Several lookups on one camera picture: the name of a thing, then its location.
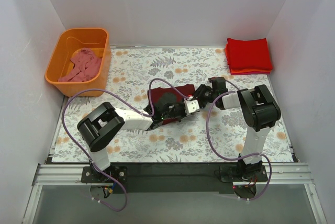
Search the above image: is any dark maroon t shirt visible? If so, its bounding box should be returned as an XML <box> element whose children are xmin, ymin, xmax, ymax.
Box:
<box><xmin>149</xmin><ymin>87</ymin><xmax>184</xmax><ymax>130</ymax></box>

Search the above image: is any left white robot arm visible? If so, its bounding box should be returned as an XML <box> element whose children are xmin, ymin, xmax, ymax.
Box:
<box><xmin>77</xmin><ymin>93</ymin><xmax>197</xmax><ymax>171</ymax></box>

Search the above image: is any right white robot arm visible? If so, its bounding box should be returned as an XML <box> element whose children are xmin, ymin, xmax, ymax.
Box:
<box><xmin>192</xmin><ymin>77</ymin><xmax>281</xmax><ymax>182</ymax></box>

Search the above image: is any orange folded t shirt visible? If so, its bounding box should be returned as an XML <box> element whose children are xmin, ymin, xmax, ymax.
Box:
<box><xmin>230</xmin><ymin>68</ymin><xmax>271</xmax><ymax>75</ymax></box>

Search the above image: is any floral table mat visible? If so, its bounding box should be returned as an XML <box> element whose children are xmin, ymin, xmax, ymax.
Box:
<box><xmin>51</xmin><ymin>46</ymin><xmax>294</xmax><ymax>163</ymax></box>

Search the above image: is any red folded t shirt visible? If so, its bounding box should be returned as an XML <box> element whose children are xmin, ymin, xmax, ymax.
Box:
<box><xmin>225</xmin><ymin>38</ymin><xmax>273</xmax><ymax>71</ymax></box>

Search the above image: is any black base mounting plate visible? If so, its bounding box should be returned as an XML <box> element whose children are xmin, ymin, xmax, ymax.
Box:
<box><xmin>81</xmin><ymin>163</ymin><xmax>269</xmax><ymax>198</ymax></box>

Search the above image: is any pink t shirt in basket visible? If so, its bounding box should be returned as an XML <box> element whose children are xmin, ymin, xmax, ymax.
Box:
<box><xmin>58</xmin><ymin>48</ymin><xmax>102</xmax><ymax>82</ymax></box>

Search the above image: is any orange plastic basket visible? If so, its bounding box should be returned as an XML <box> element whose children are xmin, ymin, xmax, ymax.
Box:
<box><xmin>45</xmin><ymin>28</ymin><xmax>111</xmax><ymax>97</ymax></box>

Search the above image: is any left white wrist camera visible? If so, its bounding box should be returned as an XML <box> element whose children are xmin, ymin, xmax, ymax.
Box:
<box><xmin>183</xmin><ymin>95</ymin><xmax>200</xmax><ymax>116</ymax></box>

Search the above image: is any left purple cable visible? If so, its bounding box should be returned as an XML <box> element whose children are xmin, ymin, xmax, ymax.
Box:
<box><xmin>62</xmin><ymin>77</ymin><xmax>192</xmax><ymax>212</ymax></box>

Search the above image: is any aluminium frame rail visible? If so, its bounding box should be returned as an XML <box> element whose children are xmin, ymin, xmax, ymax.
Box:
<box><xmin>23</xmin><ymin>162</ymin><xmax>327</xmax><ymax>223</ymax></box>

